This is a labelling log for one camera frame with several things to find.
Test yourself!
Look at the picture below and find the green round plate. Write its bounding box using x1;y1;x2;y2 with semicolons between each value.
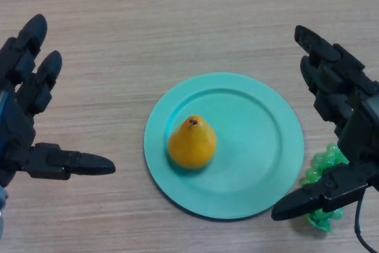
143;72;305;221

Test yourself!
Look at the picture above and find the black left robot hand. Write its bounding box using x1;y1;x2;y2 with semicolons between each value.
0;14;116;188

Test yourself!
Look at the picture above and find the green grapes bunch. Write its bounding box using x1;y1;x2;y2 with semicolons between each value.
300;143;350;232

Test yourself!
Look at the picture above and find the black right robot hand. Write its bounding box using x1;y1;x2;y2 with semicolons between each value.
271;25;379;222

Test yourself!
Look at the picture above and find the yellow pear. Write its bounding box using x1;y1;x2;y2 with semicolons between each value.
168;114;217;170

